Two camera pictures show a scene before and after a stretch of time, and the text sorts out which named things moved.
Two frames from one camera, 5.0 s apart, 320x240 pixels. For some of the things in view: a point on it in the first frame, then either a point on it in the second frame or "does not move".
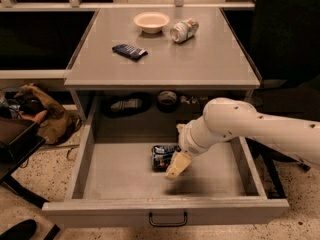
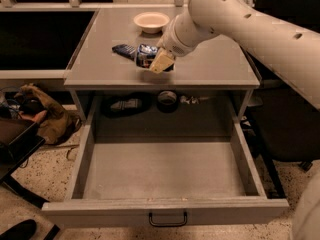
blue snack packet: x=161 y=156 → x=145 y=55
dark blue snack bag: x=129 y=51 does not move
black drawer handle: x=167 y=225 does not move
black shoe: x=21 y=231 does not move
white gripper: x=189 y=143 → x=172 y=43
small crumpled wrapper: x=192 y=99 does not move
